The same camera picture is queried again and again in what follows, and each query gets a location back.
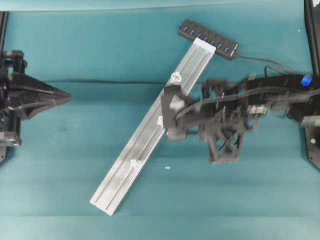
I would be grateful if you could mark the black USB hub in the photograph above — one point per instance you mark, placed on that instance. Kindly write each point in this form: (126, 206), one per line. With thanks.
(225, 47)

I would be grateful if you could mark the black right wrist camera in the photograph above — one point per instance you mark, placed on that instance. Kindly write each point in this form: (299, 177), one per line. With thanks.
(173, 102)

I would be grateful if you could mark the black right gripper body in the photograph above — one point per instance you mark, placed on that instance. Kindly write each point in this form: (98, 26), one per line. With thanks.
(228, 120)

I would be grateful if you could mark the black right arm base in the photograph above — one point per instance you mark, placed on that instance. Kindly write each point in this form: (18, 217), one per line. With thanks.
(312, 130)

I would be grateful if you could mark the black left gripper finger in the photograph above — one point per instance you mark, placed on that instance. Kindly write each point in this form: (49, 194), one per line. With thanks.
(34, 109)
(23, 82)

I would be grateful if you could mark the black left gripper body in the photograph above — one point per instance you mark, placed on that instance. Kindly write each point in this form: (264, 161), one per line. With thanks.
(13, 96)

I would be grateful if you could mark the long aluminium rail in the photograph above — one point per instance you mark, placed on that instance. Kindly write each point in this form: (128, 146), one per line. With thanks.
(147, 136)

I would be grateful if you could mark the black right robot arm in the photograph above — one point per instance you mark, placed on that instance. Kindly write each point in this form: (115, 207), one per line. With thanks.
(286, 93)

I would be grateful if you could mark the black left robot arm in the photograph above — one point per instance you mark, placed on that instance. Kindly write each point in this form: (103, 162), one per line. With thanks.
(10, 125)

